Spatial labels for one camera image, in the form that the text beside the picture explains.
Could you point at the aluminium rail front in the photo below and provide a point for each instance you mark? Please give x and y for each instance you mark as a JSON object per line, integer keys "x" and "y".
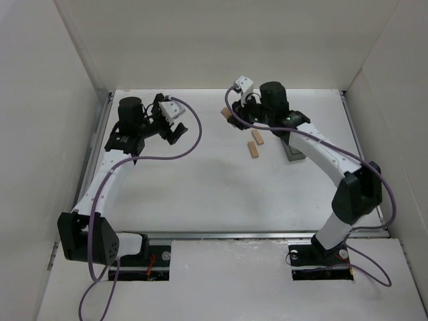
{"x": 235, "y": 235}

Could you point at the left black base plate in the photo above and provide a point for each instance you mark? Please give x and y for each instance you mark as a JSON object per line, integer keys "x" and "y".
{"x": 153, "y": 267}

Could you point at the wood block three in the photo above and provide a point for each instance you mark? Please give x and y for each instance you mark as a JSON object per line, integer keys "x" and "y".
{"x": 252, "y": 149}

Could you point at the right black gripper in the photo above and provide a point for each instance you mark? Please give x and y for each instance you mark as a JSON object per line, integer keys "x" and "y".
{"x": 241, "y": 114}

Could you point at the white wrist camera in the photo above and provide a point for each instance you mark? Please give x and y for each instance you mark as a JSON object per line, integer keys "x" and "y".
{"x": 243, "y": 86}
{"x": 171, "y": 110}

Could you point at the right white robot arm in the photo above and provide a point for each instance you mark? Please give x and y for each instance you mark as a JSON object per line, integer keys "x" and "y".
{"x": 357, "y": 182}

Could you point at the wood block one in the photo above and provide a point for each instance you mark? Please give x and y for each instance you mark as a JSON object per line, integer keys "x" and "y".
{"x": 225, "y": 112}

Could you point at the wood block two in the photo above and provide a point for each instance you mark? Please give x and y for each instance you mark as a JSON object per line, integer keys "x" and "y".
{"x": 257, "y": 137}

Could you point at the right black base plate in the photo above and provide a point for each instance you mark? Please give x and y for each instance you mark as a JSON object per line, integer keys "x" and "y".
{"x": 308, "y": 263}

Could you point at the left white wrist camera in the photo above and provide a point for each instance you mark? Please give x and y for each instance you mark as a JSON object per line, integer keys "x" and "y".
{"x": 171, "y": 110}

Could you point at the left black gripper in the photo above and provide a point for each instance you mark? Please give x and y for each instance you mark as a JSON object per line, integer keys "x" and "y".
{"x": 166, "y": 128}

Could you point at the smoky transparent plastic box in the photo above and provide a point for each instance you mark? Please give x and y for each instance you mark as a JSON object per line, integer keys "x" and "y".
{"x": 292, "y": 153}

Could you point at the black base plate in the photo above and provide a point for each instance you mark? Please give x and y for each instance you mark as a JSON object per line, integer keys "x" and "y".
{"x": 308, "y": 263}
{"x": 153, "y": 267}

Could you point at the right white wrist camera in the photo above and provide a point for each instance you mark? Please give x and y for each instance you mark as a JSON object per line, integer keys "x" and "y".
{"x": 243, "y": 86}

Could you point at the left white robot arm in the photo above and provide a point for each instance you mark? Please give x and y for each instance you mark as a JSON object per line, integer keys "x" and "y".
{"x": 85, "y": 232}

